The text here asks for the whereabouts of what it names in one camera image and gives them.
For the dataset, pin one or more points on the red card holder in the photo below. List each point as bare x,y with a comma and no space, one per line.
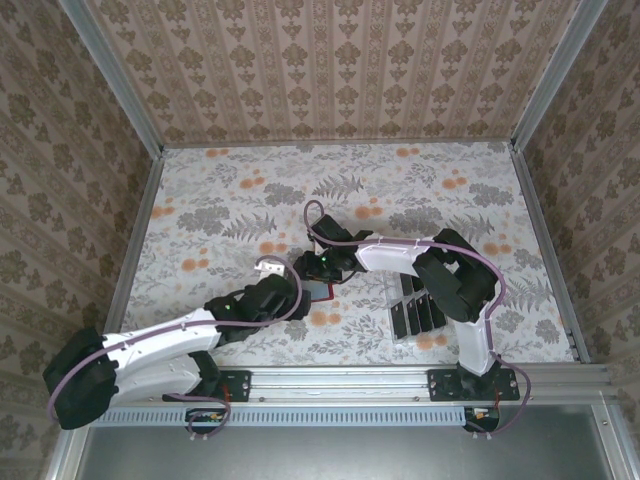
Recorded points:
320,291

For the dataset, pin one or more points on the black credit card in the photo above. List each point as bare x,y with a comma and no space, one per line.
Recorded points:
418,285
399,320
437,316
412,316
406,285
424,314

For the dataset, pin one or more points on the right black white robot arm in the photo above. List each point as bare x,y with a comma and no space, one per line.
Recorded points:
390,255

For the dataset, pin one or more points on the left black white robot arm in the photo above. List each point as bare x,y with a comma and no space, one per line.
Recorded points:
160,340

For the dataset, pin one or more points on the clear acrylic card stand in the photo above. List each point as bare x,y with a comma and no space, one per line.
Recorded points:
397,342

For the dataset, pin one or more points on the floral patterned table cover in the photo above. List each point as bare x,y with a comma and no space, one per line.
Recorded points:
350,165

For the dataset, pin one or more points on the black connector board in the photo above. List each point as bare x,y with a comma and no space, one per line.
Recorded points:
205,416
482,416

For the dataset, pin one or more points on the grey metal panel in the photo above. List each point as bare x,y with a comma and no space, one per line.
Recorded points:
340,452

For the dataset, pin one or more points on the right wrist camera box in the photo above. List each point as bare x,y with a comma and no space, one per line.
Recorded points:
314,246

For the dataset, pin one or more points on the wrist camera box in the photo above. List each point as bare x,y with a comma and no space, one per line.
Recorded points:
314,246
270,266

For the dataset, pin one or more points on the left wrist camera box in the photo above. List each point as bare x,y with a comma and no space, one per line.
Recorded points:
270,266

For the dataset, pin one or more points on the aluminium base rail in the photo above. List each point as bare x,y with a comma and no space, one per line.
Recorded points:
340,382

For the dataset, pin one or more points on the aluminium table side rail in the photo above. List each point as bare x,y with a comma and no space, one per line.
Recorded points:
542,240
142,240

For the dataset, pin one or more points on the aluminium frame post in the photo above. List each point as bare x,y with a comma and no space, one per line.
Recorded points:
112,75
560,75

